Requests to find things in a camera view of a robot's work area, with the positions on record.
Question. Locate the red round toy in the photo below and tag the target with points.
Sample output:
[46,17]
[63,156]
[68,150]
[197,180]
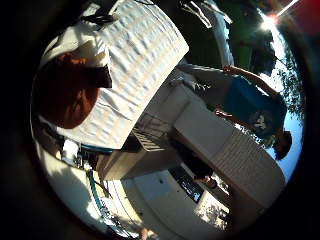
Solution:
[65,96]

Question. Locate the white tablecloth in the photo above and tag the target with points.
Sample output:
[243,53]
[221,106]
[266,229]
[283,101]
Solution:
[140,60]

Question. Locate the slatted wooden bench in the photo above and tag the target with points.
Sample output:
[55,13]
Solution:
[150,136]

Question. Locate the person in black clothes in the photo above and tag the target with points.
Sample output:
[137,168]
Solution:
[196,163]

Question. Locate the person in blue shirt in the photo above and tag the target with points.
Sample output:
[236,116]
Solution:
[253,106]

